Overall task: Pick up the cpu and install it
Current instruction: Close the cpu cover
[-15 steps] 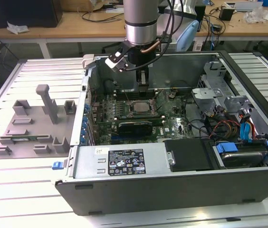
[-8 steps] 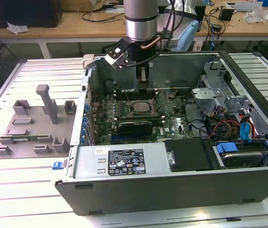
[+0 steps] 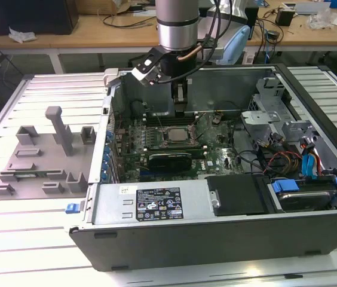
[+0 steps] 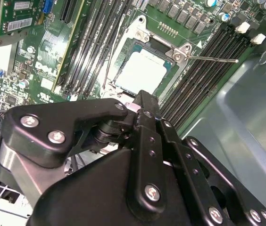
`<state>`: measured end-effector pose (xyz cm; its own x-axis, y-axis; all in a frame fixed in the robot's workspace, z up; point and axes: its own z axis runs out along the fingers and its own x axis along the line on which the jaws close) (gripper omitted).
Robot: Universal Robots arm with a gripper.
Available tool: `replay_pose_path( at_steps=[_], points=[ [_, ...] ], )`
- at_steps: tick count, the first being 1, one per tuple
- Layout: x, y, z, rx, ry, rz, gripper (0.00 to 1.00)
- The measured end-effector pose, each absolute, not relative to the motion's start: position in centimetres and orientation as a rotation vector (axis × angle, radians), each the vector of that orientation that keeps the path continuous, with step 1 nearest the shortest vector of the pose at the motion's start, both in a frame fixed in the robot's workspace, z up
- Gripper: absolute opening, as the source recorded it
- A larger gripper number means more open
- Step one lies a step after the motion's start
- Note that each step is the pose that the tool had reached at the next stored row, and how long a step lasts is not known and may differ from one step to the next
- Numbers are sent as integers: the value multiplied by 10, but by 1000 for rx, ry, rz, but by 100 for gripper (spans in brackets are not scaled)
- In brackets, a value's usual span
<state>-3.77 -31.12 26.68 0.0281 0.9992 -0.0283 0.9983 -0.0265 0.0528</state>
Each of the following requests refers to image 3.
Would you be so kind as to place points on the black graphics card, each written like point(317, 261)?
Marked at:
point(170, 163)

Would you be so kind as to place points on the green motherboard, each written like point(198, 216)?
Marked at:
point(219, 140)

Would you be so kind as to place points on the silver CPU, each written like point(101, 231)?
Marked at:
point(178, 135)

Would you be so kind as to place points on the small black box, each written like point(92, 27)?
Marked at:
point(284, 17)

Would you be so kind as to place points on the silver power supply unit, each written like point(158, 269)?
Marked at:
point(111, 206)

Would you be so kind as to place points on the small white handwritten sticker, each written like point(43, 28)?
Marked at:
point(124, 189)

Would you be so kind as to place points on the black open PC case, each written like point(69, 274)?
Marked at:
point(216, 245)

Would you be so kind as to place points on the coin cell battery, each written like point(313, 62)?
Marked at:
point(216, 120)

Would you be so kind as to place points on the black cylindrical part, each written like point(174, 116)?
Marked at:
point(137, 109)

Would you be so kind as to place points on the CPU socket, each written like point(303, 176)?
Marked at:
point(191, 136)

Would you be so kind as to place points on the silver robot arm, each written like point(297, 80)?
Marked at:
point(177, 27)

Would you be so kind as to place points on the large black box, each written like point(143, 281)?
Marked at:
point(37, 18)

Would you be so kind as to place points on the silver metal drive cage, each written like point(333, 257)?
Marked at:
point(264, 119)

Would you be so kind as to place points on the blue case latch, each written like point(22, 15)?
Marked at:
point(72, 208)

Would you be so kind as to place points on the black drive bay cover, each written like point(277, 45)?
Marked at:
point(237, 194)

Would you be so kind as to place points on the black RAM stick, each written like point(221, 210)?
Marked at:
point(162, 115)
point(174, 148)

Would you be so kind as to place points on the crumpled white paper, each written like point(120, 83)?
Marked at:
point(22, 34)

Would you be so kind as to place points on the crumpled clear plastic bag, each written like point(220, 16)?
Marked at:
point(321, 19)

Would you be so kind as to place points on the grey parts rack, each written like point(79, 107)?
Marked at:
point(52, 161)

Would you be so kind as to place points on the silver bay cover latch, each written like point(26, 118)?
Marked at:
point(214, 198)

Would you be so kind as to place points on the wooden desk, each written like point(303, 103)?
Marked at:
point(67, 39)

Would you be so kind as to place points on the hard disk in blue carrier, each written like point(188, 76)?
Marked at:
point(303, 198)

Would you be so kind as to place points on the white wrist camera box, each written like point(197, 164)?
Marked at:
point(146, 70)

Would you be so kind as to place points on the black power supply label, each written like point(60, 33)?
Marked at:
point(158, 204)

